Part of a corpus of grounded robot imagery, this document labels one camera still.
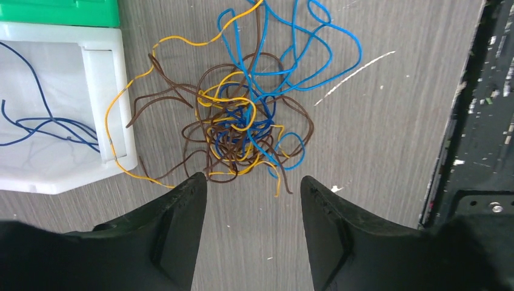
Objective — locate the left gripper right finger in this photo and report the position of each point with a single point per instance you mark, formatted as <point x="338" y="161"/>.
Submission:
<point x="351" y="248"/>

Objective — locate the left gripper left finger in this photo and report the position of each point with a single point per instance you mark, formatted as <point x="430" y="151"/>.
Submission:
<point x="153" y="247"/>

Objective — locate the green plastic bin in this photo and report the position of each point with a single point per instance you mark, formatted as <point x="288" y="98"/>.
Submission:
<point x="89" y="13"/>

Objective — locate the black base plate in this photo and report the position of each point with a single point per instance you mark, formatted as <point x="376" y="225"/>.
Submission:
<point x="474" y="170"/>

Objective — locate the white plastic bin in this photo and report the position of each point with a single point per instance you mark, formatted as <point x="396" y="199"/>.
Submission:
<point x="64" y="114"/>

